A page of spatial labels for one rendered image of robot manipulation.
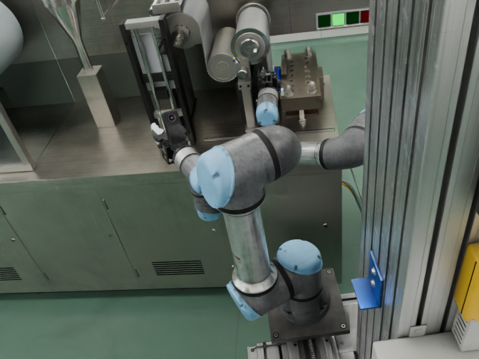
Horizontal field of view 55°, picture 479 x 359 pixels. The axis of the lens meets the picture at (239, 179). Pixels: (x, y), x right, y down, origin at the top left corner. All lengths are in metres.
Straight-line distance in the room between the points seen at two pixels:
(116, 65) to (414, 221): 1.90
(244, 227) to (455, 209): 0.48
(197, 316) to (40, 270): 0.84
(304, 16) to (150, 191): 1.01
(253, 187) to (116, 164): 1.11
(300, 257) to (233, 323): 1.21
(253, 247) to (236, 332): 1.33
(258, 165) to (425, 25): 0.47
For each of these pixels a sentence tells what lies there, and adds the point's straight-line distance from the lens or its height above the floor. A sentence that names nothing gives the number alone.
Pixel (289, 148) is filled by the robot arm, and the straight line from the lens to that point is 0.94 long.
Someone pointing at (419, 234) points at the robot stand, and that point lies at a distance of 0.69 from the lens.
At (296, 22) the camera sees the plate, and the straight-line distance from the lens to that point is 2.14.
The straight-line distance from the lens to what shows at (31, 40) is 2.29.
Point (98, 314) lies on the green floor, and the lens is 2.65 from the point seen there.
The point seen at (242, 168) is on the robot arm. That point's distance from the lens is 0.90.
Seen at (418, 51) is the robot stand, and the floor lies 1.75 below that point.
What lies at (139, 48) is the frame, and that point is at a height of 1.34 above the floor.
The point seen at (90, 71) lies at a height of 1.17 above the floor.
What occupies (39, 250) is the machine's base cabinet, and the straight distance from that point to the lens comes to 2.47.
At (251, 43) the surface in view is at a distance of 1.79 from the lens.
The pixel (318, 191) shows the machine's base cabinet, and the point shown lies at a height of 0.72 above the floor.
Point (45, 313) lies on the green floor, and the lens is 2.81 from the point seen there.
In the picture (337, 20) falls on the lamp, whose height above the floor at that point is 1.18.
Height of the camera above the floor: 2.00
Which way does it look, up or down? 40 degrees down
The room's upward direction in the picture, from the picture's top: 11 degrees counter-clockwise
